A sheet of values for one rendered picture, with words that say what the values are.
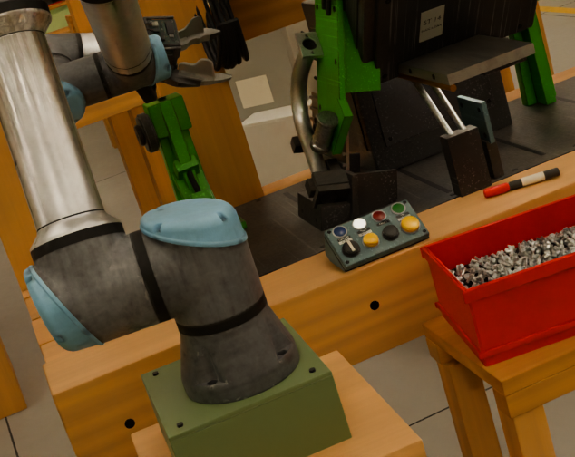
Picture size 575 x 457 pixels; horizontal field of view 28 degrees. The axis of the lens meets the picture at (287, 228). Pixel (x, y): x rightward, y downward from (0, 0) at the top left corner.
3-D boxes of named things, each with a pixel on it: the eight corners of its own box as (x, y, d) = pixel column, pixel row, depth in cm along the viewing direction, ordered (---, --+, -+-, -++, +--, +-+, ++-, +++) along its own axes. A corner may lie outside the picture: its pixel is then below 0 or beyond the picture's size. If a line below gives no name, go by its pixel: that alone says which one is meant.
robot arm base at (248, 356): (316, 368, 139) (293, 296, 136) (202, 418, 136) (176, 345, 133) (277, 331, 153) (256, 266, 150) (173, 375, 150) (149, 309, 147)
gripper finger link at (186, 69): (233, 72, 189) (179, 57, 189) (227, 94, 194) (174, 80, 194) (237, 58, 191) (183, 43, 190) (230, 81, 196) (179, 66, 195)
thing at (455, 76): (537, 60, 185) (533, 42, 184) (451, 92, 182) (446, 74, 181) (435, 42, 221) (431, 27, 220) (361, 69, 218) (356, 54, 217)
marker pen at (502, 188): (558, 174, 192) (556, 165, 191) (560, 176, 190) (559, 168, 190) (483, 197, 192) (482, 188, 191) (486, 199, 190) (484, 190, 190)
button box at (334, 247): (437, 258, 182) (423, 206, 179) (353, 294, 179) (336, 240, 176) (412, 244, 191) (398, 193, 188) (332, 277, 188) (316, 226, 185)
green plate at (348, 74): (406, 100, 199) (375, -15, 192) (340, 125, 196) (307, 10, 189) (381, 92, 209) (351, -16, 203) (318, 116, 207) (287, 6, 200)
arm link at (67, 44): (16, 94, 185) (10, 65, 191) (84, 91, 188) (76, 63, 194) (15, 53, 180) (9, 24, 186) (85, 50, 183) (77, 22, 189)
